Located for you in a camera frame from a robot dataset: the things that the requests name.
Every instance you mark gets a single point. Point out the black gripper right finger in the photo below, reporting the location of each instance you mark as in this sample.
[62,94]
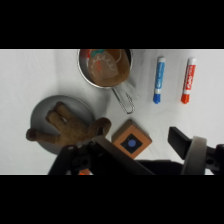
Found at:
[195,156]

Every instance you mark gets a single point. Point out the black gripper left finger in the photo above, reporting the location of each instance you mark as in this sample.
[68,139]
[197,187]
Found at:
[100,156]

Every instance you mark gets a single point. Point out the wooden block with blue dot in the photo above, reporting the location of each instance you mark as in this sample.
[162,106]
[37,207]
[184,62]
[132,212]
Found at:
[131,143]

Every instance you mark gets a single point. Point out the orange plastic cup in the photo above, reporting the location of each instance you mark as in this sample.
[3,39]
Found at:
[84,172]

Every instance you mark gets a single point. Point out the brown plush bear toy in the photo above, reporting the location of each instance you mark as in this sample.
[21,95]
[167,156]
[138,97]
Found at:
[73,128]

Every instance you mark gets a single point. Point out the grey round plate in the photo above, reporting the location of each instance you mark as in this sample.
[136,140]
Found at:
[41,113]

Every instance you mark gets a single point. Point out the red marker pen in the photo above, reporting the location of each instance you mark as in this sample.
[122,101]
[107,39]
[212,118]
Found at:
[188,80]

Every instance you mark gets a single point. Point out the blue marker pen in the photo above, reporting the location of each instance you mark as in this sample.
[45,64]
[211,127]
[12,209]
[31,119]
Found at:
[159,80]

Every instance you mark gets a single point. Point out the brown bread roll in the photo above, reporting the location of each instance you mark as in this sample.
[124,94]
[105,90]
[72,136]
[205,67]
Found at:
[106,70]

